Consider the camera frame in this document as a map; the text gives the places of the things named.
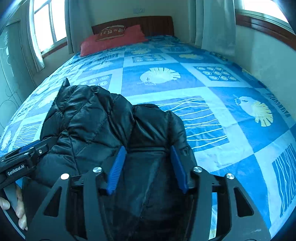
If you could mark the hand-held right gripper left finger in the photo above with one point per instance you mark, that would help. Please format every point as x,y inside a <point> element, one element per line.
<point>116,171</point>

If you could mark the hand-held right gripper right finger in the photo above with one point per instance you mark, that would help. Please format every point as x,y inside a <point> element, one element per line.
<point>179,171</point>

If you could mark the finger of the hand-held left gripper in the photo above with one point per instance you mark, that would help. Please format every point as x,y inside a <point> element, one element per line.
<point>40,152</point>
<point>32,146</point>

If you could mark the black puffer jacket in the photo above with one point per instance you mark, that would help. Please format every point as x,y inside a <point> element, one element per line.
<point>92,115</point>

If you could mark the person's left hand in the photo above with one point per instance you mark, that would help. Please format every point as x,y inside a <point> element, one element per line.
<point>22,208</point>

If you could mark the frosted glass wardrobe doors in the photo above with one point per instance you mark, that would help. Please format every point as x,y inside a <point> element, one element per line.
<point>9,81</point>

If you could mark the blue patterned bedsheet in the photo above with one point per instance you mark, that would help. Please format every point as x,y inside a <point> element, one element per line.
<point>161,97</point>

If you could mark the white sheer curtain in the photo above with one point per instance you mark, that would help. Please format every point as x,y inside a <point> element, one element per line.
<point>34,53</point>
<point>217,27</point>

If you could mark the wooden framed window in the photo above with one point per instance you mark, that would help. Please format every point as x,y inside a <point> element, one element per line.
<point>44,23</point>
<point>261,23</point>

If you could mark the grey curtain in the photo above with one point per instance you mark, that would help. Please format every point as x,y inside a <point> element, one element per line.
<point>72,27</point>
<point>195,23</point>

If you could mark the red pillow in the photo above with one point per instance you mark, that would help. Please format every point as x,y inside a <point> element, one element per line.
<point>129,38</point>

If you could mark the brown embroidered cushion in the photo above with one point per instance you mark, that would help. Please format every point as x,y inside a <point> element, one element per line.
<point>111,32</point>

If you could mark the wooden headboard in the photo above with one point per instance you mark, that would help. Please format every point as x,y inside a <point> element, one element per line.
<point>157,25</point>

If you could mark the white wall socket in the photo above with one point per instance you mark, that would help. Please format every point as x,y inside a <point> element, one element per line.
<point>138,10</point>

